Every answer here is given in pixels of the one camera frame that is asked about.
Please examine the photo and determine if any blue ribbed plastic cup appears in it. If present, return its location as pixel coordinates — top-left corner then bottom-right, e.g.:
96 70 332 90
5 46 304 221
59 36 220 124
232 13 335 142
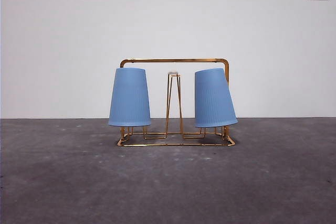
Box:
108 67 152 127
194 68 239 129

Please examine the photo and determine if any gold wire cup rack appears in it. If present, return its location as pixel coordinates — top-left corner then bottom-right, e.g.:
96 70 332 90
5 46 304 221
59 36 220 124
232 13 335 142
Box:
116 57 236 147

